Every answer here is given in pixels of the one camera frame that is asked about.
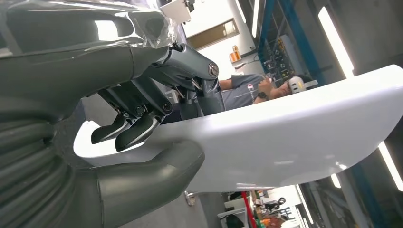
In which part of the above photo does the ceiling light strip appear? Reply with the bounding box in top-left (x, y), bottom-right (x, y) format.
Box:
top-left (318, 6), bottom-right (355, 79)
top-left (251, 0), bottom-right (261, 38)
top-left (377, 142), bottom-right (403, 192)

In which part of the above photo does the person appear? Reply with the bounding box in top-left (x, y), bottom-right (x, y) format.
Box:
top-left (219, 74), bottom-right (318, 111)

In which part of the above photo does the blue metal frame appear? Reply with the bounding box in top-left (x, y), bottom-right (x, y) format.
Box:
top-left (256, 0), bottom-right (326, 86)

